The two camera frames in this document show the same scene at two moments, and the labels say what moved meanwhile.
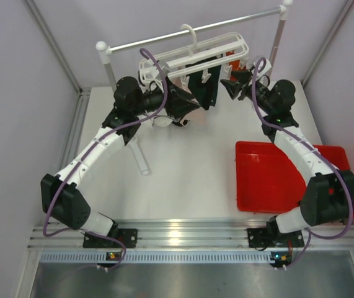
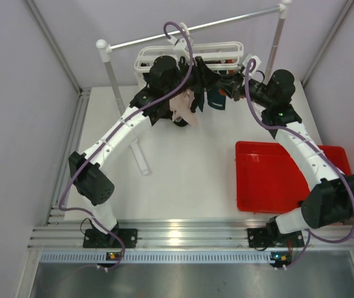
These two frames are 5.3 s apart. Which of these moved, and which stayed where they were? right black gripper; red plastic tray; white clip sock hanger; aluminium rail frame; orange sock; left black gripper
Moved: white clip sock hanger; left black gripper; orange sock
Stayed: red plastic tray; right black gripper; aluminium rail frame
